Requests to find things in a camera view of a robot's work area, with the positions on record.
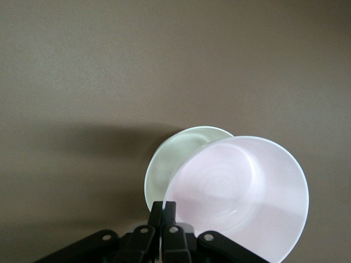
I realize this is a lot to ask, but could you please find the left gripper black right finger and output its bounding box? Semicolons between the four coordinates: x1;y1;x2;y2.
160;201;273;263

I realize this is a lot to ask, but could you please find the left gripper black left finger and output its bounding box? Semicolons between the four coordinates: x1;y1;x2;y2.
35;201;165;263

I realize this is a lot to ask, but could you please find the pink plastic bowl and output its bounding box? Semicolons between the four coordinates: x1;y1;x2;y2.
163;135;310;261

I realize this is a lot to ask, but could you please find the white plastic bowl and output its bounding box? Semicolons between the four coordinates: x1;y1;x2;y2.
144;125;235;213

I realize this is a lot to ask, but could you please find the brown table cover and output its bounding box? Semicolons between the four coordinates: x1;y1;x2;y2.
0;0;351;263

